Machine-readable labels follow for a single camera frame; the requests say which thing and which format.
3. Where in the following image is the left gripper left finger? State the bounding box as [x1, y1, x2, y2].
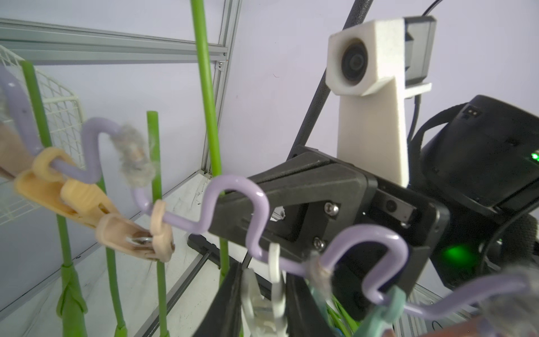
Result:
[192, 263, 243, 337]

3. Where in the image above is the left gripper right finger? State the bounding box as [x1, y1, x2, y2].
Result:
[286, 274, 334, 337]

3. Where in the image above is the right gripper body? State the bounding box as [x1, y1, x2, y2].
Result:
[209, 146, 450, 320]

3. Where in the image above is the black clothes rack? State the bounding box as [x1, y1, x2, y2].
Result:
[134, 0, 376, 337]

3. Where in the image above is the pale yellow tulip front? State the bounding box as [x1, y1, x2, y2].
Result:
[147, 111, 170, 336]

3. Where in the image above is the white tulip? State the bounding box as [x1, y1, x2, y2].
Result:
[322, 296, 361, 337]
[190, 0, 231, 287]

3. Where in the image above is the purple clip hanger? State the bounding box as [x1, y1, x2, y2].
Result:
[1, 69, 538, 336]

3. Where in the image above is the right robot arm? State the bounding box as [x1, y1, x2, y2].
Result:
[202, 95, 538, 318]

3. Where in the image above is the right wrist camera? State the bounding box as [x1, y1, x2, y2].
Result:
[326, 15, 437, 187]

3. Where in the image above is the white wire wall basket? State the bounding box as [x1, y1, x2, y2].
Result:
[0, 44, 87, 226]

